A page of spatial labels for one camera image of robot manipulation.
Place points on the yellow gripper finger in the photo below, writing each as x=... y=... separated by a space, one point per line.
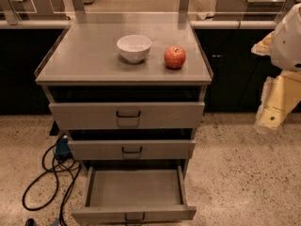
x=263 y=47
x=279 y=98

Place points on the red apple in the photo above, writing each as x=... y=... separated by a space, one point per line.
x=174 y=57

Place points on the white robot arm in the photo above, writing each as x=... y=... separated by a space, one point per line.
x=286 y=42

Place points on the grey metal drawer cabinet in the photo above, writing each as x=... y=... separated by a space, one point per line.
x=86 y=67

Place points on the grey open bottom drawer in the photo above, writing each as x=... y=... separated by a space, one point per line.
x=134 y=197

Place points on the grey middle drawer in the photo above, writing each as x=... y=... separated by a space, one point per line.
x=131 y=149

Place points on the grey top drawer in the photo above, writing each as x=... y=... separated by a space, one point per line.
x=91 y=116

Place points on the background grey table right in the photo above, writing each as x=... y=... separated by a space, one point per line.
x=250 y=10

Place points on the background grey table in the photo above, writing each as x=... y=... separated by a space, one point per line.
x=250 y=10
x=32 y=10

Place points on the white ceramic bowl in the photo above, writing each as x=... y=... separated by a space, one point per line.
x=134 y=48

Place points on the blue power box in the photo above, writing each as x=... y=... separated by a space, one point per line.
x=62 y=150

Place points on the background grey table left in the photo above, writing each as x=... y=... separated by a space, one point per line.
x=32 y=10

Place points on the white horizontal rail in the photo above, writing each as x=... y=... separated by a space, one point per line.
x=39 y=24

